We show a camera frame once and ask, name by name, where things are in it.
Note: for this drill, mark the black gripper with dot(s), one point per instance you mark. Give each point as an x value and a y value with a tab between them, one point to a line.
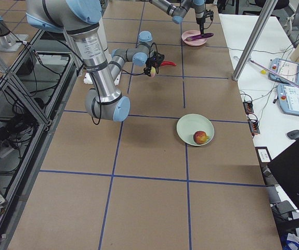
152	63
200	21

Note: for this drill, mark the yellow pink peach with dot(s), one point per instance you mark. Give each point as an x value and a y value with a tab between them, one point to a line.
153	72

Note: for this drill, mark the purple eggplant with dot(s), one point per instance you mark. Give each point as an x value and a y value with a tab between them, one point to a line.
199	37

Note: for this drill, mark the red chili pepper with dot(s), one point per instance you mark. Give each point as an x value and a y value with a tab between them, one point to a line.
168	63

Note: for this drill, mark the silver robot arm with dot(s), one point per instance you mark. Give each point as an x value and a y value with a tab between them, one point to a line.
80	21
178	12

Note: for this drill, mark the pink plate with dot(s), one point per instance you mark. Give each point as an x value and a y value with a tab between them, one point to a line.
188	33

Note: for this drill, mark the green plate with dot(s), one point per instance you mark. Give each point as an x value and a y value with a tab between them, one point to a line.
188	124

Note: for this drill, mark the upper orange black connector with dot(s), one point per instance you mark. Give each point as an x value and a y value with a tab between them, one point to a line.
248	107

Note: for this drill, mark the orange black connector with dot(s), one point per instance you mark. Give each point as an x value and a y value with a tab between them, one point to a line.
254	126
248	107

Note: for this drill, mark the upper blue teach pendant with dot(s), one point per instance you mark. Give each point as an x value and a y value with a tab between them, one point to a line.
287	69

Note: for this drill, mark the blue teach pendant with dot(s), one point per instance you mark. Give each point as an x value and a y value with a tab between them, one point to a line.
288	97
287	69

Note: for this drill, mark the lower orange black connector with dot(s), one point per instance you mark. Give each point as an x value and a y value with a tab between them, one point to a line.
254	126

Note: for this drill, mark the lower blue teach pendant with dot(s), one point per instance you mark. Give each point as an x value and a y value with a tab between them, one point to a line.
288	97

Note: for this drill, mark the reach grabber stick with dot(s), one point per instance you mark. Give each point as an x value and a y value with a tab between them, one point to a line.
249	60

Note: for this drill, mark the white label card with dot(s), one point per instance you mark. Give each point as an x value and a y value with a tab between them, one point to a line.
263	154

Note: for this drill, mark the black computer mouse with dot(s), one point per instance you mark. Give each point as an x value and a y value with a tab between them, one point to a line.
293	135

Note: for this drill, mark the white power strip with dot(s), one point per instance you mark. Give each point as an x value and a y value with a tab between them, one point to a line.
5	151

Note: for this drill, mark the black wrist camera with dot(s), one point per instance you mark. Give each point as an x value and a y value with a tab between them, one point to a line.
209	14
158	59

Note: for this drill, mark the aluminium frame post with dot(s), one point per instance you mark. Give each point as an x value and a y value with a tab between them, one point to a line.
255	34

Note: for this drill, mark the aluminium table frame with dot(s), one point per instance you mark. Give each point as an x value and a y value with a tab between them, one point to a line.
34	89

